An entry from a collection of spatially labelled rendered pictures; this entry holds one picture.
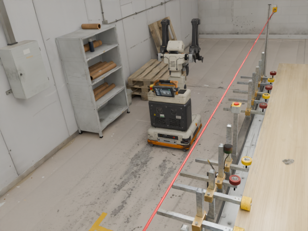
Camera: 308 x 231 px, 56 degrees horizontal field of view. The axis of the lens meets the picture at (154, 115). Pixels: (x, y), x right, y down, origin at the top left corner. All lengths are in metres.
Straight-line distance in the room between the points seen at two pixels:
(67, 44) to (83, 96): 0.78
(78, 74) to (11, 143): 1.27
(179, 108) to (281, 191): 1.98
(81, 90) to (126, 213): 1.97
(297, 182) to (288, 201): 0.21
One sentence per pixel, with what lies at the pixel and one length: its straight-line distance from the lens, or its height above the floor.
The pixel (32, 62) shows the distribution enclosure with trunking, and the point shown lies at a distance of 3.74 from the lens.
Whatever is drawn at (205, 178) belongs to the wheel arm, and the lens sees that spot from 2.23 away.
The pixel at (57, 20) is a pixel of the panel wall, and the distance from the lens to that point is 4.40.
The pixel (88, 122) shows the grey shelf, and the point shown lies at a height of 0.25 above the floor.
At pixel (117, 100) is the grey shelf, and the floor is 0.22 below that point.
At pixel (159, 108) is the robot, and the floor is 0.59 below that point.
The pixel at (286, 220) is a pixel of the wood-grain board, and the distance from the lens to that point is 1.96.
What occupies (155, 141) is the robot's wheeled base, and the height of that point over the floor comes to 0.11.
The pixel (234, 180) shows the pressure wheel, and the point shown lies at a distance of 2.16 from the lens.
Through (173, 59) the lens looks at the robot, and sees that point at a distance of 3.90.
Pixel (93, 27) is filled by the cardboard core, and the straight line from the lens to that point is 4.51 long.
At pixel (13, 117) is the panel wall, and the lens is 3.92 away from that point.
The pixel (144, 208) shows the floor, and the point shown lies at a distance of 3.25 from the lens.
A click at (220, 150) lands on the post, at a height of 1.11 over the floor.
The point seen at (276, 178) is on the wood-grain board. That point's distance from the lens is 2.23.
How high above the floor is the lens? 2.30
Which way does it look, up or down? 27 degrees down
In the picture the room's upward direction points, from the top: 6 degrees counter-clockwise
